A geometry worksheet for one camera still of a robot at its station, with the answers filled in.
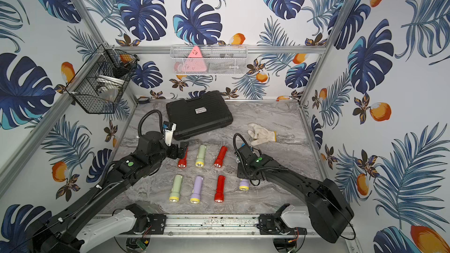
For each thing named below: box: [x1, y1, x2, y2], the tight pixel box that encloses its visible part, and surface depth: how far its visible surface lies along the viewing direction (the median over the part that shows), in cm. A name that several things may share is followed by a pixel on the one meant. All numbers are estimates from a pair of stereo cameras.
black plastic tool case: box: [165, 90, 234, 140], surface depth 107 cm
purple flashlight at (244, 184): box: [239, 178, 251, 191], surface depth 81 cm
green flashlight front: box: [168, 173, 184, 203], surface depth 84 cm
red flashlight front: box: [214, 175, 227, 204], surface depth 84 cm
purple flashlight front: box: [189, 175, 204, 204], surface depth 83 cm
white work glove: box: [247, 122, 278, 146], surface depth 105 cm
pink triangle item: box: [182, 45, 207, 73], surface depth 92 cm
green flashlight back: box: [195, 144, 207, 168], surface depth 94 cm
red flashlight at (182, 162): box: [177, 147, 189, 169], surface depth 92 cm
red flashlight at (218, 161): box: [213, 145, 228, 169], surface depth 94 cm
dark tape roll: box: [137, 96, 150, 105], surface depth 124 cm
